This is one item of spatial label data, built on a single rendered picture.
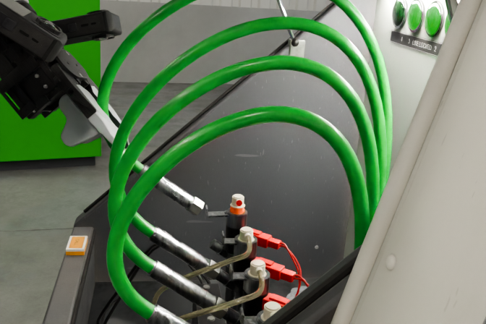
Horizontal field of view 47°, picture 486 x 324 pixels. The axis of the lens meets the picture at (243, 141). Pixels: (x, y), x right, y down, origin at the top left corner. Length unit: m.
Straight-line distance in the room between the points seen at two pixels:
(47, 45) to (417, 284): 0.39
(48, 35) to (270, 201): 0.66
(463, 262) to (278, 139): 0.79
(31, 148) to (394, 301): 3.87
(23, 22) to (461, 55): 0.38
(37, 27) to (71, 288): 0.47
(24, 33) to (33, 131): 3.54
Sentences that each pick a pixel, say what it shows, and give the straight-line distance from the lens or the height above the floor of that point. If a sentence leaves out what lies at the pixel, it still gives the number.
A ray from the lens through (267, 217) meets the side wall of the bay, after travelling 1.12.
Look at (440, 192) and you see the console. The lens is 0.33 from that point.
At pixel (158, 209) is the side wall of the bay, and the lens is 1.09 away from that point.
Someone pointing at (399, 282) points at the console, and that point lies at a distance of 0.34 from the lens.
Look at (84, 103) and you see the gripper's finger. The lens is 0.68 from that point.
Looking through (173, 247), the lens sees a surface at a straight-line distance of 0.67.
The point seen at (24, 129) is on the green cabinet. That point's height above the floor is 0.31.
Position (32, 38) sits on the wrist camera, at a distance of 0.56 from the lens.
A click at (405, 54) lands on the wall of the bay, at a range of 0.94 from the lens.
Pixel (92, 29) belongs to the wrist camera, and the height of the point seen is 1.35.
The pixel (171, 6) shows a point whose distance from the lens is 0.68.
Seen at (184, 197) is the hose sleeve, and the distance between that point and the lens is 0.73.
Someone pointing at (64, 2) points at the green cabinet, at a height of 1.16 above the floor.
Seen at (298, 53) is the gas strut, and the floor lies 1.29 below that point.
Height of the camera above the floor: 1.43
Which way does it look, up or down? 17 degrees down
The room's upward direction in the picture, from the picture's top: 4 degrees clockwise
